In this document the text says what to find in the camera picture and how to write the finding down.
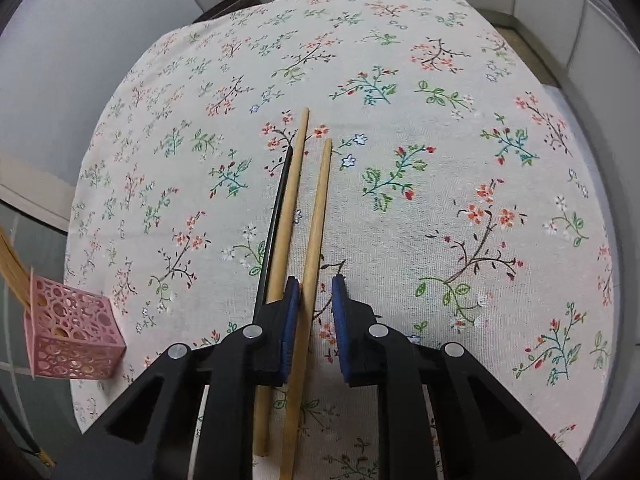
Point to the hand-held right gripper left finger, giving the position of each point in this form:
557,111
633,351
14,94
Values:
290,330

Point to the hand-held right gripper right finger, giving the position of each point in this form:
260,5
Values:
341,330

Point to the black chopstick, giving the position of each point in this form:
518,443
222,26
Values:
274,220

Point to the light bamboo chopstick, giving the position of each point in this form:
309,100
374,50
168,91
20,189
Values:
317,220
290,200

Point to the pink perforated plastic basket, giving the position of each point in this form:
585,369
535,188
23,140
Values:
75,345

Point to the pile of wooden chopsticks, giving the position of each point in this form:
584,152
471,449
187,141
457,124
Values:
15,270

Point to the floral tablecloth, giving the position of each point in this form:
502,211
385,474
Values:
425,185

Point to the frosted glass door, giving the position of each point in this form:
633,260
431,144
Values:
12,350

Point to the brown trash bin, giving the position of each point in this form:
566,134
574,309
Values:
235,2

